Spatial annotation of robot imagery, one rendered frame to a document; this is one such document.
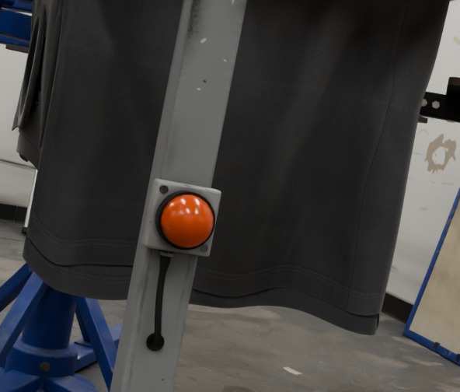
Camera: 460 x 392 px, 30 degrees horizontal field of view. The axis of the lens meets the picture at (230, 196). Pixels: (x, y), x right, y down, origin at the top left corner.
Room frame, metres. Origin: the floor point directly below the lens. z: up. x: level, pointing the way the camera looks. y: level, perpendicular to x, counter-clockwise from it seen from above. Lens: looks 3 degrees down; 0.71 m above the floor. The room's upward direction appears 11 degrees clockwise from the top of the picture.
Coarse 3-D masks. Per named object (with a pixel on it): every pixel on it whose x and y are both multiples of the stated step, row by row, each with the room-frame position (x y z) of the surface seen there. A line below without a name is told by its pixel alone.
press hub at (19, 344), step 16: (32, 272) 2.18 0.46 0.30; (48, 288) 2.17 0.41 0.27; (48, 304) 2.17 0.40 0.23; (64, 304) 2.18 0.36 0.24; (32, 320) 2.18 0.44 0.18; (48, 320) 2.17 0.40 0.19; (64, 320) 2.19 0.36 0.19; (32, 336) 2.17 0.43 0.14; (48, 336) 2.17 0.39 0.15; (64, 336) 2.20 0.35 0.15; (16, 352) 2.16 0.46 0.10; (32, 352) 2.14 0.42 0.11; (48, 352) 2.16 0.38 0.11; (64, 352) 2.19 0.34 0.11; (0, 368) 2.28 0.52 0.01; (16, 368) 2.15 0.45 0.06; (32, 368) 2.14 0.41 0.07; (48, 368) 2.14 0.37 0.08; (64, 368) 2.18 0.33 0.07
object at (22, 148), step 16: (48, 0) 0.93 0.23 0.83; (32, 16) 1.29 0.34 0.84; (48, 16) 0.92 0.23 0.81; (32, 32) 1.29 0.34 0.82; (32, 48) 1.04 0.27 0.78; (32, 64) 1.04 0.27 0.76; (32, 80) 0.90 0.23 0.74; (32, 96) 0.91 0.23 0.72; (16, 112) 1.32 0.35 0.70; (32, 112) 0.94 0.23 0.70; (32, 128) 0.94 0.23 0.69; (32, 144) 0.95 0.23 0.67; (32, 160) 0.95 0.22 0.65
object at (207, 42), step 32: (192, 0) 0.63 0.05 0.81; (224, 0) 0.63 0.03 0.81; (192, 32) 0.62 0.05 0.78; (224, 32) 0.63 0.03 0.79; (192, 64) 0.63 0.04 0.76; (224, 64) 0.63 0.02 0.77; (192, 96) 0.63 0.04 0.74; (224, 96) 0.63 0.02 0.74; (160, 128) 0.65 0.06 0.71; (192, 128) 0.63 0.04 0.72; (160, 160) 0.63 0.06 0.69; (192, 160) 0.63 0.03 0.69; (160, 192) 0.61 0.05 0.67; (192, 256) 0.63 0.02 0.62; (128, 320) 0.64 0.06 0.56; (128, 352) 0.62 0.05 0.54; (160, 352) 0.63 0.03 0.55; (128, 384) 0.62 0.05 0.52; (160, 384) 0.63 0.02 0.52
